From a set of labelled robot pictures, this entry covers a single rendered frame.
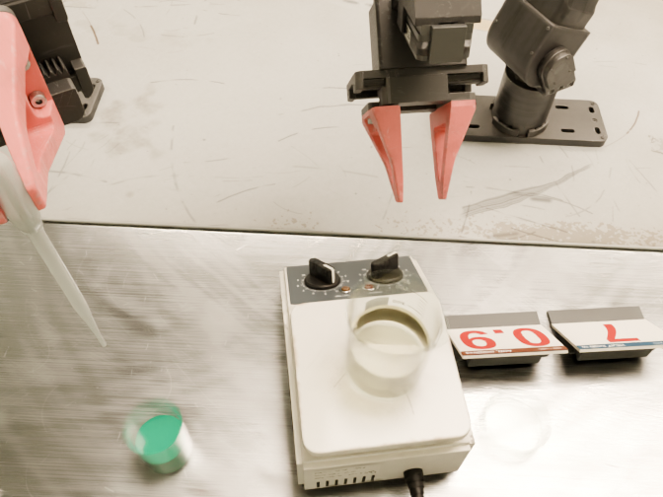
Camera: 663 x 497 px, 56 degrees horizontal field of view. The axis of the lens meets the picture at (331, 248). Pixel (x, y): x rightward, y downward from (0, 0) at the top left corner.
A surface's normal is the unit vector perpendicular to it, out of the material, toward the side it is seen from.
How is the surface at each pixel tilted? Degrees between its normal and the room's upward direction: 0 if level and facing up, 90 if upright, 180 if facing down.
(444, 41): 77
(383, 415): 0
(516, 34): 66
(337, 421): 0
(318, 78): 0
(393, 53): 41
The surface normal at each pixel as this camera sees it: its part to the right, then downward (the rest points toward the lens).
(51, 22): 0.50, 0.72
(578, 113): 0.02, -0.58
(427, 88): 0.08, 0.08
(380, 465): 0.12, 0.81
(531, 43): -0.80, 0.10
